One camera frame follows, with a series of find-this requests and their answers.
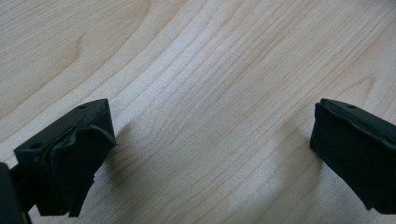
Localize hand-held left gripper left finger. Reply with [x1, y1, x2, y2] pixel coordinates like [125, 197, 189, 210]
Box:
[13, 98, 117, 217]

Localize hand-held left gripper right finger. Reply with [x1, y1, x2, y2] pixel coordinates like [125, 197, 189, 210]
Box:
[309, 98, 396, 215]

